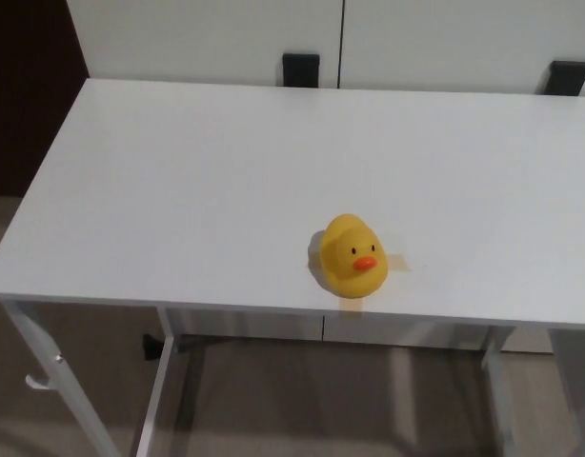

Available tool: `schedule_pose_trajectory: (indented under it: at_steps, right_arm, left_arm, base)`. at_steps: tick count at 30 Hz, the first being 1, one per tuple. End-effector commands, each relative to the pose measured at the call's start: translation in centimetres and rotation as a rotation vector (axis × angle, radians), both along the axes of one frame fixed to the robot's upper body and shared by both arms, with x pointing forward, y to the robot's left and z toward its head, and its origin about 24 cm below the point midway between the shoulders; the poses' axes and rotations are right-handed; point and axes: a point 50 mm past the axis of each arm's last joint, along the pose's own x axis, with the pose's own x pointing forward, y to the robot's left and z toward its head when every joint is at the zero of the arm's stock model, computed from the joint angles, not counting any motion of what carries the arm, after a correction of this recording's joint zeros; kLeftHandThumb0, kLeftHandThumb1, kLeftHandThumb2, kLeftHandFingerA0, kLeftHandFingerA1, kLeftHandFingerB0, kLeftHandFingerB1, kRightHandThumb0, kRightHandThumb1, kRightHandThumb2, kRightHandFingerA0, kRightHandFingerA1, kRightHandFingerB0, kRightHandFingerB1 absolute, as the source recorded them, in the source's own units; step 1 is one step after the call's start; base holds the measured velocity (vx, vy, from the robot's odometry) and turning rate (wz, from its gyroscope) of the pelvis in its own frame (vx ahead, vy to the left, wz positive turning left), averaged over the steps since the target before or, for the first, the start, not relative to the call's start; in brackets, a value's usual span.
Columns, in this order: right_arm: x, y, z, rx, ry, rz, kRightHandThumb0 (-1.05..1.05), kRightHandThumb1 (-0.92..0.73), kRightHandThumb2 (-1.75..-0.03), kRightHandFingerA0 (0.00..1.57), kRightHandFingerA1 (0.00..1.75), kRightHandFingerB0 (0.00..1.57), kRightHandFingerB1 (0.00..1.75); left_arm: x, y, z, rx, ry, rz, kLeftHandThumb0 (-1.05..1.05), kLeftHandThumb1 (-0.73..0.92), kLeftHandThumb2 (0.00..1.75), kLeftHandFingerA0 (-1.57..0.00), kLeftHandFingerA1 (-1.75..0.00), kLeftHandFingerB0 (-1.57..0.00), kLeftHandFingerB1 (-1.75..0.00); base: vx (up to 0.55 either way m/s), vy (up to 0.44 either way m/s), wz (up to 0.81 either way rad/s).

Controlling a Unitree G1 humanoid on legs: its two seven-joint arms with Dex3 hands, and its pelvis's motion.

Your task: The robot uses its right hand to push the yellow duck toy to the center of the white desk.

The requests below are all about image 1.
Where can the white metal desk leg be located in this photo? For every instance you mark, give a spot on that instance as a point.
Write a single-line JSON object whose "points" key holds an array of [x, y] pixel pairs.
{"points": [[573, 381], [154, 404], [501, 390]]}

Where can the left black wall bracket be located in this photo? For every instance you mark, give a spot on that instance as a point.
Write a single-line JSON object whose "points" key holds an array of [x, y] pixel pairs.
{"points": [[300, 70]]}

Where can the short beige masking tape strip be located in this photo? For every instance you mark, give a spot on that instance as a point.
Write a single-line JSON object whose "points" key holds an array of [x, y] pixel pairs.
{"points": [[399, 264]]}

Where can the white desk leg with hook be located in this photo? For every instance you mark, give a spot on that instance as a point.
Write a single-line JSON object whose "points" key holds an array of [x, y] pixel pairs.
{"points": [[61, 381]]}

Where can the yellow rubber duck toy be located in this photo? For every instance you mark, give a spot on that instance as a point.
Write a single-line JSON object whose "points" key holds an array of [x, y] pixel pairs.
{"points": [[349, 257]]}

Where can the white desk hook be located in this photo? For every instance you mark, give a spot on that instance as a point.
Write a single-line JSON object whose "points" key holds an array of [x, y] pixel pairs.
{"points": [[36, 384]]}

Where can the black wall bracket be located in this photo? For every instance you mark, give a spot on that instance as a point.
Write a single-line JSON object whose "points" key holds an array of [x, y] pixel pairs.
{"points": [[300, 70], [568, 78]]}

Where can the right black wall bracket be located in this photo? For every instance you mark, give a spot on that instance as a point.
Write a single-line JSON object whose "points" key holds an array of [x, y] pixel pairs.
{"points": [[568, 78]]}

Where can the dark brown wall panel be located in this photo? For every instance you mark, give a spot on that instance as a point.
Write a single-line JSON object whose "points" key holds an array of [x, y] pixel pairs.
{"points": [[26, 95]]}

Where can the black desk foot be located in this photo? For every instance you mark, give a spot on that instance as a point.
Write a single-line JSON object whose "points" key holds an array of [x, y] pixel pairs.
{"points": [[152, 347]]}

